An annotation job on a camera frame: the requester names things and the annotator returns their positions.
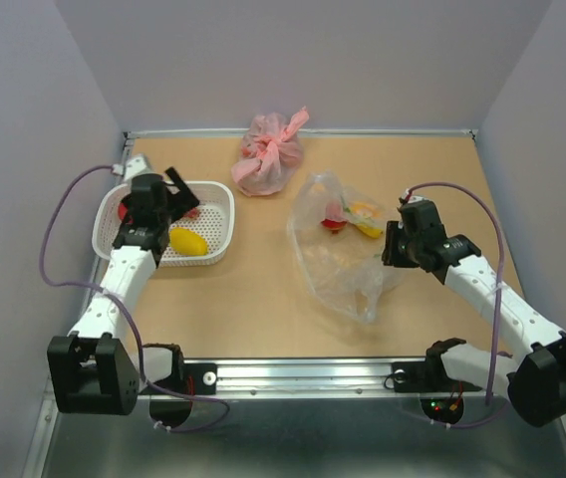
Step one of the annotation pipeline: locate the red grape bunch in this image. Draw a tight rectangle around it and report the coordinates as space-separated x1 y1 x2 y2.
182 201 201 220

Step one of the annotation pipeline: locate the red fruit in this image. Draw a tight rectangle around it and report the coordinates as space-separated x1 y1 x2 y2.
117 195 132 224

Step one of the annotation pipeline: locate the yellow fruit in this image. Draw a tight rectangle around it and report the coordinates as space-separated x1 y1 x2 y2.
169 227 208 257

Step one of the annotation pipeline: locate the orange fruit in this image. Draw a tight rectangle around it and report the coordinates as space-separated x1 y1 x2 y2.
349 201 384 239

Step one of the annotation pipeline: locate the clear plastic fruit bag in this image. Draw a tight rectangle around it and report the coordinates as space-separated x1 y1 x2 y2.
287 171 401 324

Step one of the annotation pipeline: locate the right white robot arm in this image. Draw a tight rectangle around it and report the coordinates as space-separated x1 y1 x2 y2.
382 198 566 427

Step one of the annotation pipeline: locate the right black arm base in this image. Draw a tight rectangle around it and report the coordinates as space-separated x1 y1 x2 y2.
383 359 481 428

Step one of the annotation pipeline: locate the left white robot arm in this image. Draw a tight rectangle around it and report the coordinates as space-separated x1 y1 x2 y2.
47 168 200 415

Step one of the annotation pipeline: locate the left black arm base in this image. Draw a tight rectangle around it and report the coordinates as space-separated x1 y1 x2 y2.
138 361 229 433

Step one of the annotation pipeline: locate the pink knotted plastic bag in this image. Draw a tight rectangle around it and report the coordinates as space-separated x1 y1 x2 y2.
230 107 309 196

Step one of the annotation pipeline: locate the white perforated plastic basket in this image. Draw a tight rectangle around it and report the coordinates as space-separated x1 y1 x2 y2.
92 181 235 268

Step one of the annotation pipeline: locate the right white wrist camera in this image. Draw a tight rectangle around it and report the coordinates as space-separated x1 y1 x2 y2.
399 189 424 205

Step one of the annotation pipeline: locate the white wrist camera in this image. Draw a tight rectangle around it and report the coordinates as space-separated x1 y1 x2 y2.
399 189 424 205
111 153 153 182

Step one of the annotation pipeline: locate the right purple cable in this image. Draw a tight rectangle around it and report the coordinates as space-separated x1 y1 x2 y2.
405 181 511 429

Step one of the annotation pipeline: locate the purple cable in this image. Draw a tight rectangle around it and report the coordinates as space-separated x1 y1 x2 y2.
405 181 511 429
38 164 231 433

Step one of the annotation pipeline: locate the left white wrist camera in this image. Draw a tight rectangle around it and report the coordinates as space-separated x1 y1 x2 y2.
111 153 153 182

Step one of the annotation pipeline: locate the aluminium front rail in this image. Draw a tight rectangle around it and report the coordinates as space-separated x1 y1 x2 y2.
145 349 483 401

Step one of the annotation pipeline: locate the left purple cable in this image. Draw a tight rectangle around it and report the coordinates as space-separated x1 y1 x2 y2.
38 164 231 433

